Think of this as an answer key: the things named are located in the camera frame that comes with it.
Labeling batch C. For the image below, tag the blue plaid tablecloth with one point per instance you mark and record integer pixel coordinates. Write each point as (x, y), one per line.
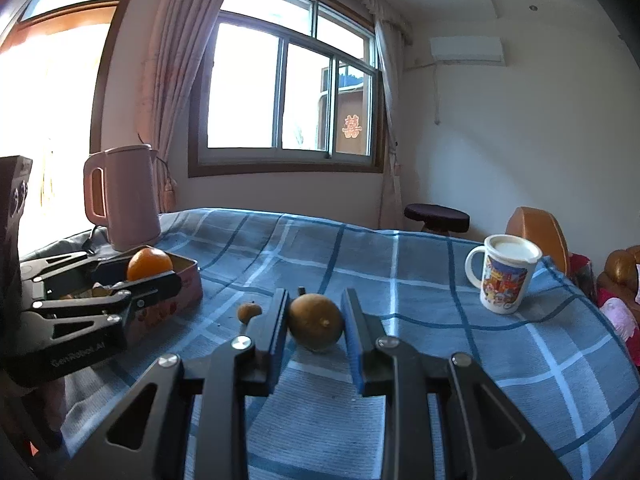
(450, 360)

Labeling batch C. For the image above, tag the white air conditioner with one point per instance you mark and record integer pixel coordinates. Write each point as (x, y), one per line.
(467, 49)

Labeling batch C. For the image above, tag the yellow-brown round fruit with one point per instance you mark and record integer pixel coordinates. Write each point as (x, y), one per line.
(316, 322)

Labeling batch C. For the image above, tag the brown leather sofa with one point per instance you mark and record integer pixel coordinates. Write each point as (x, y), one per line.
(620, 270)

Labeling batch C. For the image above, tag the red cloth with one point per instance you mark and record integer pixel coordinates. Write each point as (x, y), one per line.
(581, 272)

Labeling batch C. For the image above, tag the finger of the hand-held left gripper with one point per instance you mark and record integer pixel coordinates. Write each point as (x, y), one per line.
(150, 287)
(60, 270)

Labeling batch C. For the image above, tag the orange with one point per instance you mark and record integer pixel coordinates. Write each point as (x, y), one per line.
(149, 262)

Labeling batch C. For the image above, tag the red paper window decoration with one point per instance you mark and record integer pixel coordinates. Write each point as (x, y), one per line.
(352, 126)

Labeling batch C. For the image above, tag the dark round stool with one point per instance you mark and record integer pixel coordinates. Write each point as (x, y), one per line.
(437, 215)

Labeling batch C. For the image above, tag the large wooden framed window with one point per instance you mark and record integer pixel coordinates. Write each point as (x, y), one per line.
(60, 85)

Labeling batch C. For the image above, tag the pink tin box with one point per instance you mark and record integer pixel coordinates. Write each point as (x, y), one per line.
(175, 305)

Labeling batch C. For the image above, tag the brown leather chair back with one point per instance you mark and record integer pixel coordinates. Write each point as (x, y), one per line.
(537, 235)

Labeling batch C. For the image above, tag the white printed mug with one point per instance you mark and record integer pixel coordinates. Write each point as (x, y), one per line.
(502, 275)

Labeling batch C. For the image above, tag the pink curtain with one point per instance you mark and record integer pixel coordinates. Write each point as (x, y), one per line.
(170, 85)
(391, 125)

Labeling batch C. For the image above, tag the pink cloth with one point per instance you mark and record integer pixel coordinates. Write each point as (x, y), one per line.
(620, 316)

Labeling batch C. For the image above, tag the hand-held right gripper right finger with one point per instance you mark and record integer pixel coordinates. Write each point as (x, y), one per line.
(354, 340)

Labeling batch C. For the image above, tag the small brown fruit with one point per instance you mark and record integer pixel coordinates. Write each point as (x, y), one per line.
(248, 311)

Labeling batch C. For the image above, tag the sliding glass window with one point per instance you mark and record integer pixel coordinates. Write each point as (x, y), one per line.
(285, 85)

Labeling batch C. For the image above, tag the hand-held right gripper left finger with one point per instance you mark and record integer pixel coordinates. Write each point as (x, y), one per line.
(277, 330)

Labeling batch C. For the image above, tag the pink electric kettle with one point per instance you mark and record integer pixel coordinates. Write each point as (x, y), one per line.
(125, 195)

